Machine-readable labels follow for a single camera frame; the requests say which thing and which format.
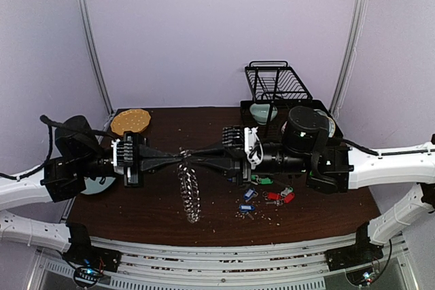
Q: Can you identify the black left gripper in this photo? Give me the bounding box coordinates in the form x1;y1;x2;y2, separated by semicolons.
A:
76;130;184;189

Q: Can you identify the metal disc with key rings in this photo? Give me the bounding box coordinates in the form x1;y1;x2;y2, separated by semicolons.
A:
177;149;201;223

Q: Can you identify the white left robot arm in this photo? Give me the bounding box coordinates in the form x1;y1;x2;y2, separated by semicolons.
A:
1;115;181;266

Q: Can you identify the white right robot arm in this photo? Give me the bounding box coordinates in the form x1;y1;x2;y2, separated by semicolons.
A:
188;106;434;264

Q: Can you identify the yellow dotted plate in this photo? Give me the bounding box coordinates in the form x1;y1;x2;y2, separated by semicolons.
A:
110;109;151;136

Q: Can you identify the blue key tag upper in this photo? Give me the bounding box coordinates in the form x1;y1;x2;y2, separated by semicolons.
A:
243;188;258;202

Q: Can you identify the blue key tag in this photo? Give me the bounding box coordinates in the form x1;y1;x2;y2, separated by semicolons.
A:
239;204;256;220
243;188;258;202

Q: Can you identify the green key tag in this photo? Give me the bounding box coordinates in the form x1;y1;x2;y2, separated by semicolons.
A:
251;175;273;185

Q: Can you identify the blue key tag lower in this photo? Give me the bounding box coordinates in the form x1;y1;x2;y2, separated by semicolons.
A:
239;204;256;220

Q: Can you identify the celadon green bowl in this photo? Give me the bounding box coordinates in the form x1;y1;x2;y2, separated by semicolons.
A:
249;103;278;126

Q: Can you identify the light blue plate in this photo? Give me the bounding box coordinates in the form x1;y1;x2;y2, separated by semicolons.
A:
82;177;116;196

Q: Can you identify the red key tag bunch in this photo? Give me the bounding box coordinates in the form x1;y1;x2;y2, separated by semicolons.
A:
262;187;296;206

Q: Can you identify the yellow flower plate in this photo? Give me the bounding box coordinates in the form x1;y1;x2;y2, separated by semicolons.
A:
327;116;336;138

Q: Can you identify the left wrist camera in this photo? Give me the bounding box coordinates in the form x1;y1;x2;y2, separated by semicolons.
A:
111;132;134;176

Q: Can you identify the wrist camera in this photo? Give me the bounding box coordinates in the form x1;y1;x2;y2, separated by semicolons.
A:
111;132;134;176
221;125;264;164

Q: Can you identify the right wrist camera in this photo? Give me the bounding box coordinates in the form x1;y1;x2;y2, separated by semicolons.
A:
221;125;264;164

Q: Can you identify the black wire dish rack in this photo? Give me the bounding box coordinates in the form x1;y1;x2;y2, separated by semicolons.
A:
240;60;331;141

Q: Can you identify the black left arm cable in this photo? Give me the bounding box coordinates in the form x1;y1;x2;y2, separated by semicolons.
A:
0;115;116;181

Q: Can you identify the aluminium front rail base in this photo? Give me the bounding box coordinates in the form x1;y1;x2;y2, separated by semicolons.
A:
27;228;408;290

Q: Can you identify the left aluminium frame post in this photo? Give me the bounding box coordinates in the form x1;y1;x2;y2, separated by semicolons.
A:
77;0;114;115

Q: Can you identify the aluminium frame post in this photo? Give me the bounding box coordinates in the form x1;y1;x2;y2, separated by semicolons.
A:
77;0;114;115
330;0;368;119

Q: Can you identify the right aluminium frame post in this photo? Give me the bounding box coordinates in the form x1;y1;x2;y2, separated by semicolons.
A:
330;0;368;119

